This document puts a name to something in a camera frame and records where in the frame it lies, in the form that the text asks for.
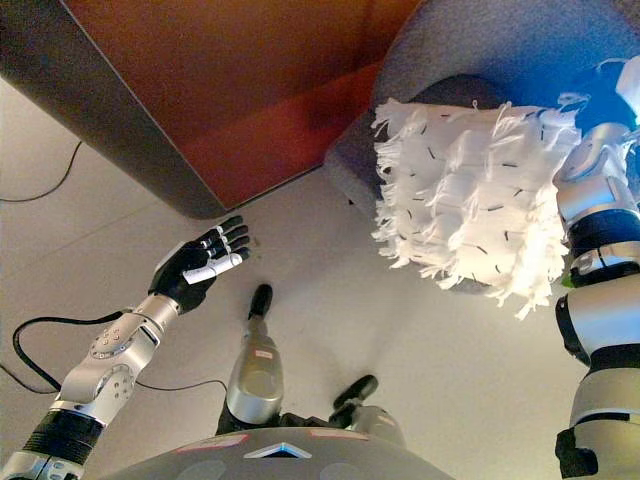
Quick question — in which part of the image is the thin black tether cable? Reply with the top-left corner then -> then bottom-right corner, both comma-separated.
134,378 -> 229,395

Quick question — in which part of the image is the grey robot torso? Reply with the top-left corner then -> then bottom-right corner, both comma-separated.
107,427 -> 456,480

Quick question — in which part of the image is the grey fabric armchair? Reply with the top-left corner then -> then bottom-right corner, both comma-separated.
324,0 -> 640,299

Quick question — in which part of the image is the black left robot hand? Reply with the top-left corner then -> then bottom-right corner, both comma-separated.
148,214 -> 251,316

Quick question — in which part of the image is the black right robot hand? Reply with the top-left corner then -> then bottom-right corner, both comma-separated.
557,57 -> 640,134

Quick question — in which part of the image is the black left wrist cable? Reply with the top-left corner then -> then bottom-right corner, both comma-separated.
12,309 -> 136,394

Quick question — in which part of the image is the brown wooden cabinet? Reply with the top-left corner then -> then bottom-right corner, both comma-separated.
0,0 -> 426,221

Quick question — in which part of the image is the thin black floor cable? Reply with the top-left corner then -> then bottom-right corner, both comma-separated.
0,139 -> 84,204

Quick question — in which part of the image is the white fringed pillow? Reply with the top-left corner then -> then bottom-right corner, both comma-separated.
368,97 -> 576,321

